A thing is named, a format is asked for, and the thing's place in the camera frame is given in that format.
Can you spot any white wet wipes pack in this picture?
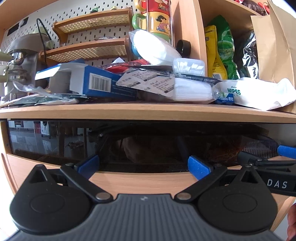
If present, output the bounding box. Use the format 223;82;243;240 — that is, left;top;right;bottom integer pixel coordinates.
213;77;295;111

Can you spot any brown paper bag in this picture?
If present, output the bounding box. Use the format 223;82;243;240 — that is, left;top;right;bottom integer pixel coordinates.
250;0;296;114

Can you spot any square cotton pad pack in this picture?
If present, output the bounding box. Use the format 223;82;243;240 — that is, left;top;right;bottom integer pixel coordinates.
169;78;215;102

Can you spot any upper wooden rattan shelf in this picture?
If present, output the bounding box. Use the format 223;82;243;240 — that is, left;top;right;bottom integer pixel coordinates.
52;7;133;44

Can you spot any green snack bag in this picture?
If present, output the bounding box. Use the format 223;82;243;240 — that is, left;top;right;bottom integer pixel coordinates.
209;15;239;80

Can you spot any lower wooden rattan shelf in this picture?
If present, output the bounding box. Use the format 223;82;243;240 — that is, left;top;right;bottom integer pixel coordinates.
38;36;133;66

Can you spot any yellow cartoon mug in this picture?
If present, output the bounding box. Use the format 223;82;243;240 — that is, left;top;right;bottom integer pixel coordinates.
132;11;171;37

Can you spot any blue cardboard box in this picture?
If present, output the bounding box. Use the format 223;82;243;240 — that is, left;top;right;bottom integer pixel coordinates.
35;61;137;101

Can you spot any red cartoon mug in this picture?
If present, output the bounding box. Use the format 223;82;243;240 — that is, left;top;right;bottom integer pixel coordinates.
134;0;171;15

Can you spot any espresso coffee machine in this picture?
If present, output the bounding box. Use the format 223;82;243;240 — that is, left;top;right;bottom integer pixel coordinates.
1;33;50;102

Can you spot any black shiny foil bag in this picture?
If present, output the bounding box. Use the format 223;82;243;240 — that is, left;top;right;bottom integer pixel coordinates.
234;30;259;79

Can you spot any wooden rattan shelf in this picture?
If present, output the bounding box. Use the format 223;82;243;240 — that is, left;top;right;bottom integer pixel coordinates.
38;36;133;66
52;7;133;44

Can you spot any clear cotton swab box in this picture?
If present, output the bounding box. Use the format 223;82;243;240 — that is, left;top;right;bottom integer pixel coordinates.
173;58;205;76

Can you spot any yellow snack bag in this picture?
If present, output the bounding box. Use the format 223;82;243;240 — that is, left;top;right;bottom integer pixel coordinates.
204;25;227;80

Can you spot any round cotton pad pack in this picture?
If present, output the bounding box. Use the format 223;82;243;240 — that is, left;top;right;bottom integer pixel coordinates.
129;30;182;66

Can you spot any small blue tissue pack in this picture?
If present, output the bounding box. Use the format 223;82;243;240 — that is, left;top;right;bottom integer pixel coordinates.
216;94;234;105

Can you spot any green cartoon mug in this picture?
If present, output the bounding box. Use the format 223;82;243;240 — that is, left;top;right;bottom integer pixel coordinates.
153;33;172;45

